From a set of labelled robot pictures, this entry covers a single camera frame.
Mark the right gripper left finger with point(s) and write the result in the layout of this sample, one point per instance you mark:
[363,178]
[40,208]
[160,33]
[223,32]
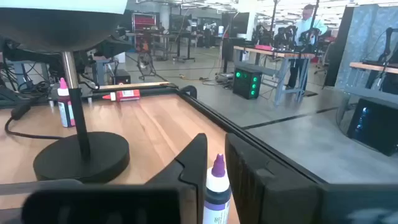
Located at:
[189,174]

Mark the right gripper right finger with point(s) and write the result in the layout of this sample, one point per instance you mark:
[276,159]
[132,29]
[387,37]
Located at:
[248,186]

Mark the purple food coloring bottle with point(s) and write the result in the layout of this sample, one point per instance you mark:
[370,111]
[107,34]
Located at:
[217,193]

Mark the red food coloring bottle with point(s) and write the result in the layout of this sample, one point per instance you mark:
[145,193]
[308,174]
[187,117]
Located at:
[127,95]

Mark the pink food coloring bottle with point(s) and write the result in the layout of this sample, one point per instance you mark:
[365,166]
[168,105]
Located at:
[63,109]

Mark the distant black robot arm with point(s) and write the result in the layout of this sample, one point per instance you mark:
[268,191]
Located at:
[387,46]

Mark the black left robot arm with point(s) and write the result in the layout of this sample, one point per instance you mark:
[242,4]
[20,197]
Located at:
[113,46]

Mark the green-lit computer tower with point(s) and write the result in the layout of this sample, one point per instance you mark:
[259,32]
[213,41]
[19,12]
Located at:
[247,83]

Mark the white globe table lamp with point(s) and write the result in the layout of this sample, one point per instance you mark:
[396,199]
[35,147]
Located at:
[77,155]

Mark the small black box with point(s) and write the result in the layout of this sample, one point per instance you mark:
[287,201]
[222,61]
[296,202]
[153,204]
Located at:
[121,77]

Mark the wooden workbench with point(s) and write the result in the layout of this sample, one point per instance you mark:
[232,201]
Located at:
[273,53]
[373,67]

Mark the blue-lit computer tower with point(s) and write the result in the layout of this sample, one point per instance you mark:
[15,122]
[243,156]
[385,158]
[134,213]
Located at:
[373,127]

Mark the red shelf rack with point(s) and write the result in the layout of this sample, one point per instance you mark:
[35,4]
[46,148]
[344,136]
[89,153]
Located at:
[143,21]

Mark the person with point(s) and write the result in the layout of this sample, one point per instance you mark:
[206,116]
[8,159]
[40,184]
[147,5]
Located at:
[306,28]

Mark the painted partition panel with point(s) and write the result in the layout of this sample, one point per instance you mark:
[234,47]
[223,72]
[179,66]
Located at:
[367,37]

